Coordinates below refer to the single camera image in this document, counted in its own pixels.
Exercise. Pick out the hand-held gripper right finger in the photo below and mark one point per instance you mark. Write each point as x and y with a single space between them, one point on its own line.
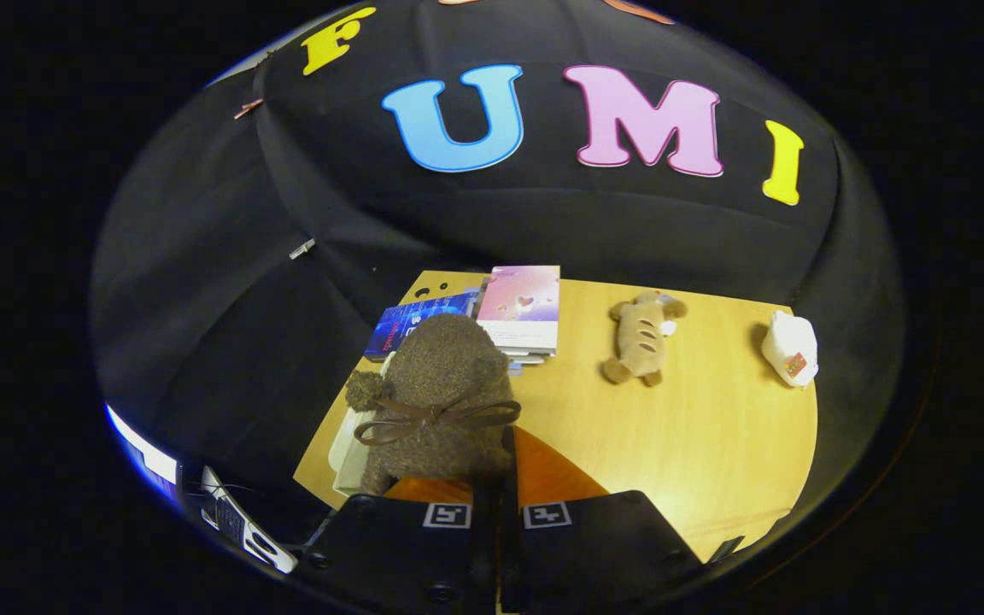
508 478

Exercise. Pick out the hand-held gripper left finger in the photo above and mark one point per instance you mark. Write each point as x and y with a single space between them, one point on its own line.
389 547

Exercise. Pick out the cream fabric storage box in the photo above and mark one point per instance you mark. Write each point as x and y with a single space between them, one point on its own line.
354 453

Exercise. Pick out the brown fuzzy shoe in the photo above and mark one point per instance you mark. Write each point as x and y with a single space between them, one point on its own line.
445 367

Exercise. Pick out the grey book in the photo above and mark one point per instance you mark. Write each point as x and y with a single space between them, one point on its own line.
526 358

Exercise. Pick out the blue book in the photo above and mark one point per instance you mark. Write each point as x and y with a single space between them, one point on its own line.
402 323

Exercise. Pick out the tan striped plush toy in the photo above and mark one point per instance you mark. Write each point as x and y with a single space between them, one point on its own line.
641 337

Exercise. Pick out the black backdrop cloth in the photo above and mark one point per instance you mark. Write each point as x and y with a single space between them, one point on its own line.
227 299

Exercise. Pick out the white clip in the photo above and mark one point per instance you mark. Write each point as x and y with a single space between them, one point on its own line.
301 248

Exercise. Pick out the white plush toy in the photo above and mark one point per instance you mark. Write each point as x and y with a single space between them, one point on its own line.
791 350

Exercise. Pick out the pink clothes peg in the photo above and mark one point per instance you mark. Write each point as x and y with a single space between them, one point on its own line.
248 108

